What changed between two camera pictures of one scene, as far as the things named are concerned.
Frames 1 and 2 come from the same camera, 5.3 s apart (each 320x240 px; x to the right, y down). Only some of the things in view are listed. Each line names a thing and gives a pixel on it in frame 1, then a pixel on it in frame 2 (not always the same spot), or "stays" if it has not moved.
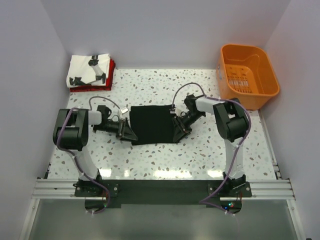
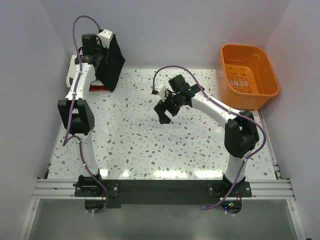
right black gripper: x=181 y=130 to x=160 y=109
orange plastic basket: x=246 y=72 stays
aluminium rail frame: x=273 y=189 stays
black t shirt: x=152 y=124 to x=108 y=71
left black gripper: x=125 y=132 to x=103 y=61
